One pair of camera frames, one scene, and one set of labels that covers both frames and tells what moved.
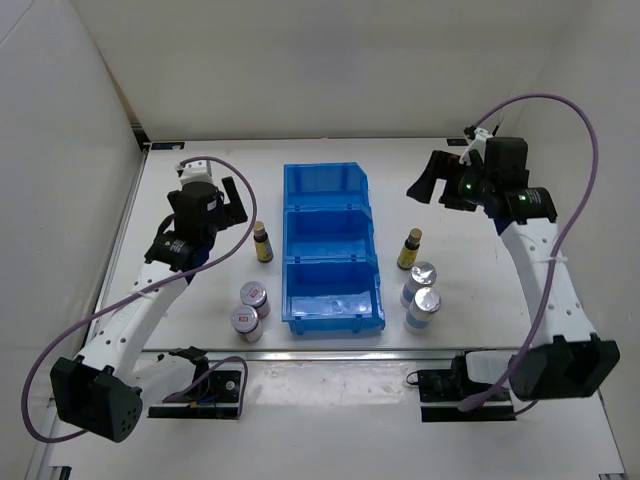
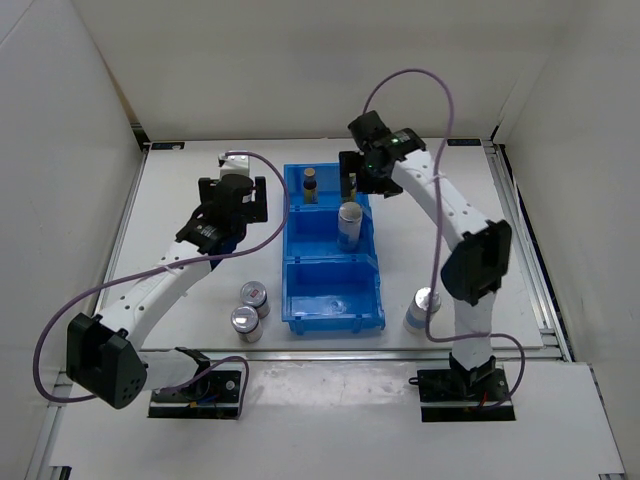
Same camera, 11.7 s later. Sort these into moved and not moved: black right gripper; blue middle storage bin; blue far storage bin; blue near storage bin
Moved: black right gripper
Not moved: blue middle storage bin; blue far storage bin; blue near storage bin
